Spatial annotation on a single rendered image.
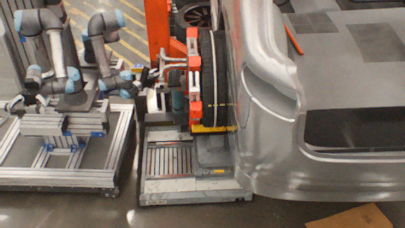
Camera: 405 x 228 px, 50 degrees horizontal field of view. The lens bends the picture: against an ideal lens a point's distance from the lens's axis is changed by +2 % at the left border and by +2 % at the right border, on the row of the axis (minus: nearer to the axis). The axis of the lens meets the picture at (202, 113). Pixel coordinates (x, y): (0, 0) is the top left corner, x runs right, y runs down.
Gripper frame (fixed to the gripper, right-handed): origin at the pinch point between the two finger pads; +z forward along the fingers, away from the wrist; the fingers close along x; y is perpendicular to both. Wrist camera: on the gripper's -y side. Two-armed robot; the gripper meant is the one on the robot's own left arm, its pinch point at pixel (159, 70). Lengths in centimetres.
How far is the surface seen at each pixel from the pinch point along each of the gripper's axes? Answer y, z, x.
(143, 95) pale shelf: 38.1, 3.2, -25.7
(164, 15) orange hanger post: -28.4, 22.2, -15.0
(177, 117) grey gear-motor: 51, 11, 4
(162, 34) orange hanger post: -13.3, 20.5, -16.6
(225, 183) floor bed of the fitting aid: 75, 0, 64
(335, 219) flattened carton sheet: 82, 30, 140
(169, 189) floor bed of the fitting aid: 75, -32, 36
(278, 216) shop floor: 83, 7, 108
